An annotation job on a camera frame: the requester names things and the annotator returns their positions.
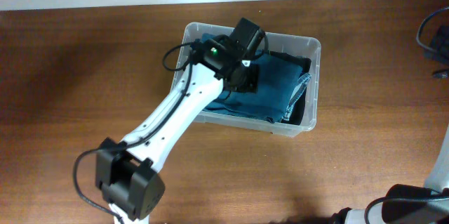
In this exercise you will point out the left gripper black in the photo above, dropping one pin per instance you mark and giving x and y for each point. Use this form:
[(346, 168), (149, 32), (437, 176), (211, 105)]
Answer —
[(251, 79)]

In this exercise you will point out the dark blue jeans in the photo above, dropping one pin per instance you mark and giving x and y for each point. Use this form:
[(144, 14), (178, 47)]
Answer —
[(276, 82)]

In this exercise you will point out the black shirt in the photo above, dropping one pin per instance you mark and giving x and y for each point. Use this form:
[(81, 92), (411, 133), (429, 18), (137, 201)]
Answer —
[(295, 109)]

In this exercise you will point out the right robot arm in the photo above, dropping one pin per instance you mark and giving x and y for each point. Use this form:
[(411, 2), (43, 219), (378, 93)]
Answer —
[(406, 203)]

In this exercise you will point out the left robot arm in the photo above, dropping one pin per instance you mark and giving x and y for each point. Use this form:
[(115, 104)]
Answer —
[(127, 172)]

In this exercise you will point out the clear plastic storage bin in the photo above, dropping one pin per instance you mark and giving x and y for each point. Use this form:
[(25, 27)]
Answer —
[(307, 47)]

